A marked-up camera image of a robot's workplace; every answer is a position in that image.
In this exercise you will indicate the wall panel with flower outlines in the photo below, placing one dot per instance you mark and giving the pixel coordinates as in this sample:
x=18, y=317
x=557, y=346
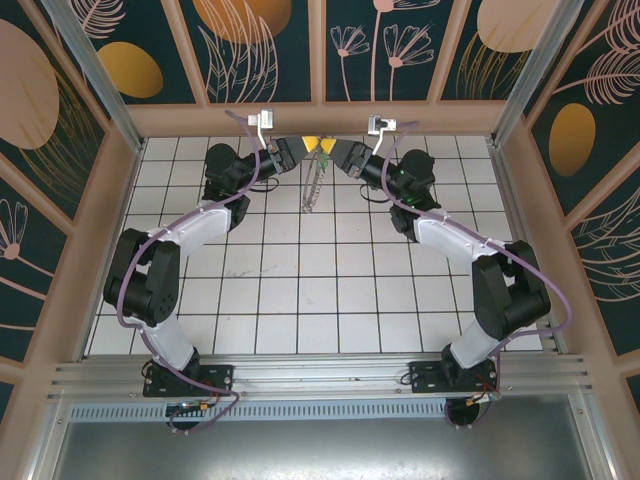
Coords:
x=370, y=75

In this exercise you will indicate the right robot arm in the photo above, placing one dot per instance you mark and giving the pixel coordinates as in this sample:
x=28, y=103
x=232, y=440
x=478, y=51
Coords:
x=450, y=240

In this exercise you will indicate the wall panel with gold lines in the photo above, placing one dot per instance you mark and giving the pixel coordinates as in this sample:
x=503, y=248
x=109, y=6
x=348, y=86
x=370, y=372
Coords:
x=30, y=100

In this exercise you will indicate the green plastic key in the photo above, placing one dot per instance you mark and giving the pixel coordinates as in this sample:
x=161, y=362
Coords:
x=323, y=161

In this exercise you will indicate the grey metal sheet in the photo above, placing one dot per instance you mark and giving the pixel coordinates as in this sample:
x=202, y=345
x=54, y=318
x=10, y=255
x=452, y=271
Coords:
x=320, y=450

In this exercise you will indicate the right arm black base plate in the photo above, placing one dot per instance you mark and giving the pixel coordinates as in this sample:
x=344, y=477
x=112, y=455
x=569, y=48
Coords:
x=425, y=377

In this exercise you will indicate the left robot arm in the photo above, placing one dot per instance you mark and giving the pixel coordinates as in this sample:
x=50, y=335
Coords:
x=205, y=225

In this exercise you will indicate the wall panel with feather outlines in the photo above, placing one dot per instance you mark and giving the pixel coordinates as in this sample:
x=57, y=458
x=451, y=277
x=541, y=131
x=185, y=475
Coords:
x=610, y=270

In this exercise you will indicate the aluminium corner post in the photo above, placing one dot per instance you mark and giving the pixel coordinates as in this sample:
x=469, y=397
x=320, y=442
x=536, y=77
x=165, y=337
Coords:
x=530, y=75
x=100, y=85

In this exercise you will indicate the wall panel with leaf outlines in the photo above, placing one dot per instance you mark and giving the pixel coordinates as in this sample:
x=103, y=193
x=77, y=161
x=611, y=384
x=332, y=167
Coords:
x=240, y=60

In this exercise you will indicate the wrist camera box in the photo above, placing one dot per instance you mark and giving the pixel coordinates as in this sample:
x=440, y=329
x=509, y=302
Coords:
x=377, y=124
x=262, y=120

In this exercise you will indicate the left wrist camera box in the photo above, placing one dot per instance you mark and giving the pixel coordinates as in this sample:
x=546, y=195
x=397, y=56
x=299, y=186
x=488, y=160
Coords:
x=262, y=120

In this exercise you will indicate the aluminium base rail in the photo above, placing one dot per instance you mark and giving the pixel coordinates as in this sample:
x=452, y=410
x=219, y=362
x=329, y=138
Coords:
x=310, y=375

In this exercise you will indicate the aluminium front frame bar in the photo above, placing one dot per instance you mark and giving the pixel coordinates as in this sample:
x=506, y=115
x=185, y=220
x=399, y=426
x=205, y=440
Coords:
x=595, y=450
x=47, y=450

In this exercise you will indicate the wall panel with golden oval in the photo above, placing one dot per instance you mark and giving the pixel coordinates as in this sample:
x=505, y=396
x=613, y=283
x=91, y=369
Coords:
x=170, y=75

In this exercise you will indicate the wall panel with pale disc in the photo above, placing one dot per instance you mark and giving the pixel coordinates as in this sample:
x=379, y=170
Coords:
x=465, y=75

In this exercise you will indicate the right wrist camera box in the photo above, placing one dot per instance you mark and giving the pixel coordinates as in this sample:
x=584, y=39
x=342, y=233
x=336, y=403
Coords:
x=377, y=124

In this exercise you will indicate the wall panel oval and feather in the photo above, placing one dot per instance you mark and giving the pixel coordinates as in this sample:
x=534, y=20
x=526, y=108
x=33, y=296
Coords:
x=600, y=125

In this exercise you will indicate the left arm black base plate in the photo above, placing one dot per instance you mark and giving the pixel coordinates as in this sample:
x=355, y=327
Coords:
x=220, y=380

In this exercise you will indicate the aluminium side rail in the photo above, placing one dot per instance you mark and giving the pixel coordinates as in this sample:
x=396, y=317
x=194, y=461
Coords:
x=518, y=215

